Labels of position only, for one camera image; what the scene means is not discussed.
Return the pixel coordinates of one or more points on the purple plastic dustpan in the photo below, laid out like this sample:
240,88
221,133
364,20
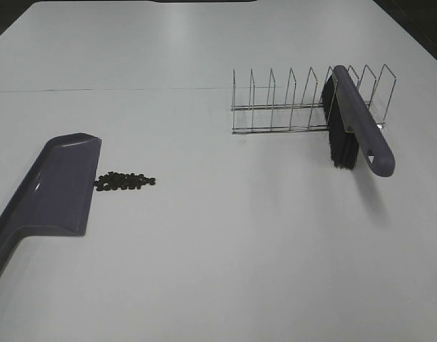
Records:
54,198

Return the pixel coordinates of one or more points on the pile of coffee beans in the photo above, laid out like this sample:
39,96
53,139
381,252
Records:
112,181

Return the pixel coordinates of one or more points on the chrome wire dish rack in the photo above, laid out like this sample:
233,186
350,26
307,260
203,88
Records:
295,104

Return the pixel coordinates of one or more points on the purple brush with black bristles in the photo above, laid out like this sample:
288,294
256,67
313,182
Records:
352,128

